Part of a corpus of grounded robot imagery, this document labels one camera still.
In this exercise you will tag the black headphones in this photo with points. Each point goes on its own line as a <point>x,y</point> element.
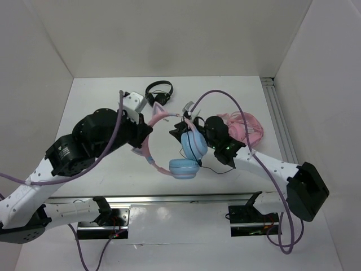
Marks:
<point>159,96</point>

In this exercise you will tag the pink blue cat-ear headphones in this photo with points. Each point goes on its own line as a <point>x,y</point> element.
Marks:
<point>178,168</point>

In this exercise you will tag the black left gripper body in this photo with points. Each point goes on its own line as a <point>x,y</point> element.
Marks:
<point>128,131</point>

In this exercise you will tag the aluminium front rail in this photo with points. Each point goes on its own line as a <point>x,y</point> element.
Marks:
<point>188,198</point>

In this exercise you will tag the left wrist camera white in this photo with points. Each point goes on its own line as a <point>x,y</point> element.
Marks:
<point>132,102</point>

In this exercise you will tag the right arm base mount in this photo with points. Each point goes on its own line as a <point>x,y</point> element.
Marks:
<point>246,221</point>

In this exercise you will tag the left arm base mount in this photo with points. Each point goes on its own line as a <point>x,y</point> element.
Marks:
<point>116,227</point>

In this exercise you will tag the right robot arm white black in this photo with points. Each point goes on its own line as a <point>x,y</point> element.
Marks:
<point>302,189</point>

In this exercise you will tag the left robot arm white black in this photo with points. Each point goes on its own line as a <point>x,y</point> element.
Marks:
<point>26,215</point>

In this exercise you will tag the pink gaming headset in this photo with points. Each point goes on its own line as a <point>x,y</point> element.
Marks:
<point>246,131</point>

